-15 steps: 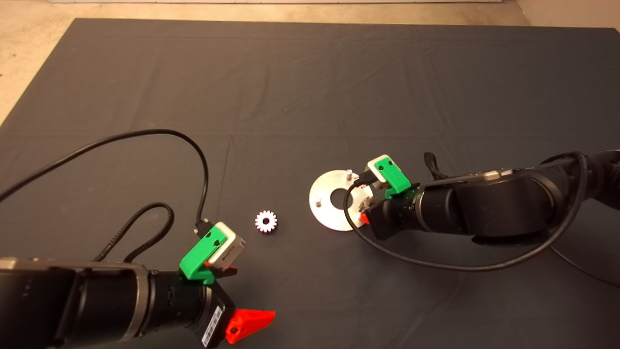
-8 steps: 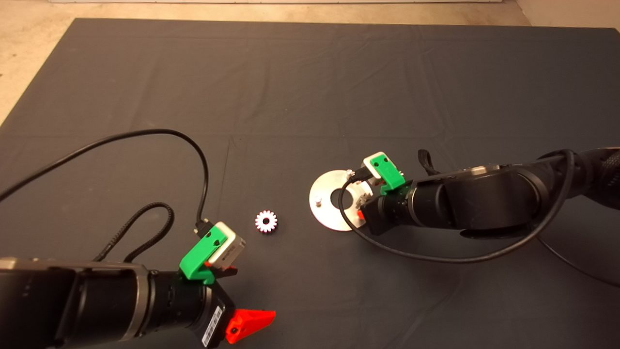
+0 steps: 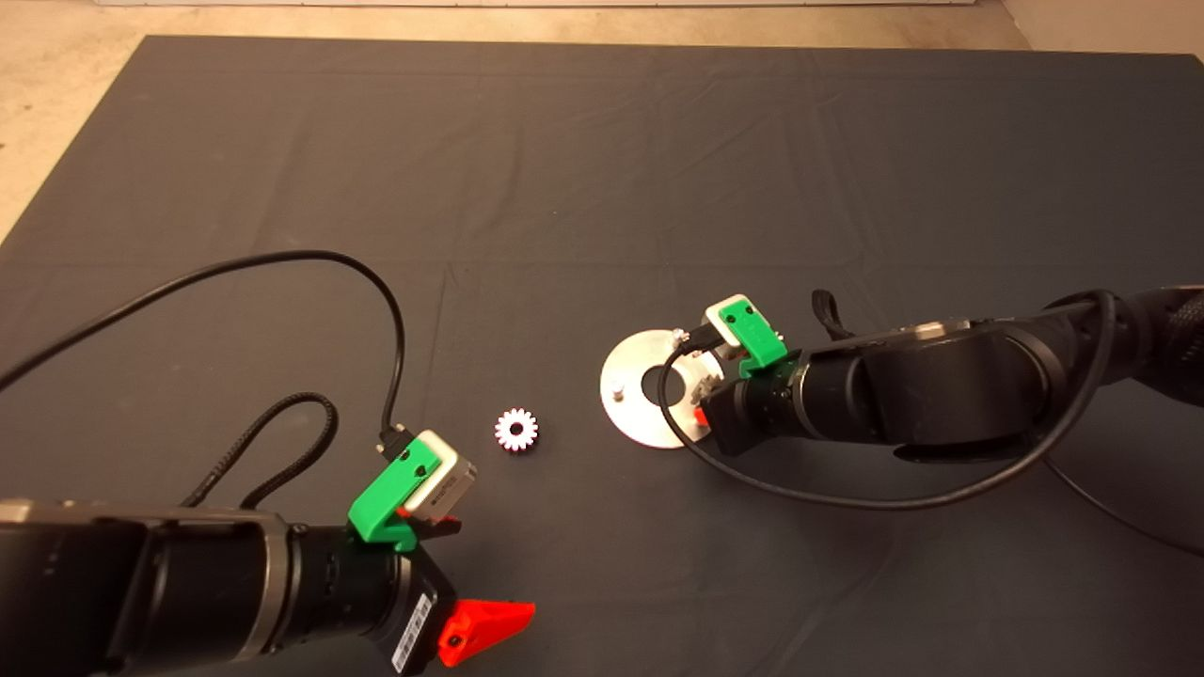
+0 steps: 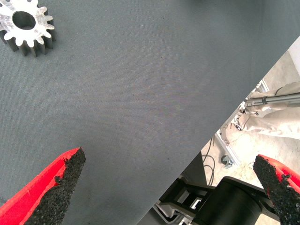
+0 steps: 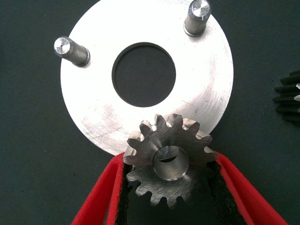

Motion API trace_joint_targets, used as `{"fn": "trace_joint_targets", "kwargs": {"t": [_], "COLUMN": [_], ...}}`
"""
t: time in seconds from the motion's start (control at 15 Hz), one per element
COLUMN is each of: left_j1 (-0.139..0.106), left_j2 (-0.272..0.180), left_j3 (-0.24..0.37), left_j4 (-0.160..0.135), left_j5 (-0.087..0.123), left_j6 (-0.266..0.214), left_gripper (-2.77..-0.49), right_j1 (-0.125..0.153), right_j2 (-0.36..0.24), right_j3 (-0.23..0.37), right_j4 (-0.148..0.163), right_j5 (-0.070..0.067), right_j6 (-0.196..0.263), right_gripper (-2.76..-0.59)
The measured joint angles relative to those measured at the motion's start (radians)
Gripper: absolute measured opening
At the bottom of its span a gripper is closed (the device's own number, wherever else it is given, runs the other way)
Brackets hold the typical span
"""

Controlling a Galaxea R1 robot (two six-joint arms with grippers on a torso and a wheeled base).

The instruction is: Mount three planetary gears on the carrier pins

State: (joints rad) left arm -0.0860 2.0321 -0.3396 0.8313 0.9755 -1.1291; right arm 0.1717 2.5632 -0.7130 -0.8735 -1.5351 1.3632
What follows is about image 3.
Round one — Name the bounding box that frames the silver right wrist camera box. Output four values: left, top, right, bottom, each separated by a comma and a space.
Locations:
705, 299, 753, 377

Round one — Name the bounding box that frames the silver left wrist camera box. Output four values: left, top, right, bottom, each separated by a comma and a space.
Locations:
404, 431, 478, 527

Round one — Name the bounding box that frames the braided black left arm cable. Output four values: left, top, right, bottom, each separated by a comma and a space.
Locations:
179, 391, 338, 509

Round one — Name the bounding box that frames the green left camera mount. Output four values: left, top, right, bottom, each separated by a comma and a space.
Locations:
348, 442, 443, 551

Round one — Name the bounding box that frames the braided black arm cable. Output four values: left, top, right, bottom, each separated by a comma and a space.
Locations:
179, 391, 338, 509
812, 290, 852, 339

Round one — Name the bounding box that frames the dark grey table cloth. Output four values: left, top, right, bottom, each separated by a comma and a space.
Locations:
0, 36, 1204, 677

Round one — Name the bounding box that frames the braided black right arm cable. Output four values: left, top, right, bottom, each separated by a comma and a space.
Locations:
812, 290, 852, 339

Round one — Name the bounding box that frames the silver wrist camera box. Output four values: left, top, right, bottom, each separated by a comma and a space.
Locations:
705, 299, 753, 377
404, 431, 478, 527

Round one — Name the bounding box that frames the green right camera mount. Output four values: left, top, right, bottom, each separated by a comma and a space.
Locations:
729, 296, 789, 380

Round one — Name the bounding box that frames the round metal carrier plate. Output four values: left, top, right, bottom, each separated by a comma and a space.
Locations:
599, 329, 725, 449

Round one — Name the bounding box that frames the smooth black right camera cable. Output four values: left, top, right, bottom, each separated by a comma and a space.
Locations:
657, 291, 1204, 558

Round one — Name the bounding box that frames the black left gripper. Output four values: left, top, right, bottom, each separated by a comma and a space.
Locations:
290, 508, 537, 675

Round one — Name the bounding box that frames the smooth black camera cable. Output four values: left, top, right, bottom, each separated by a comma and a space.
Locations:
657, 291, 1204, 558
0, 250, 417, 464

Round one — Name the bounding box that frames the smooth black left camera cable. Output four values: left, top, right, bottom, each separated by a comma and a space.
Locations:
0, 250, 417, 464

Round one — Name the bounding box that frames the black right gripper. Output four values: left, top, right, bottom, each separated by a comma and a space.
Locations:
694, 362, 806, 458

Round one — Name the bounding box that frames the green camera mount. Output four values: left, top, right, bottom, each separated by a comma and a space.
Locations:
348, 442, 443, 551
729, 296, 789, 380

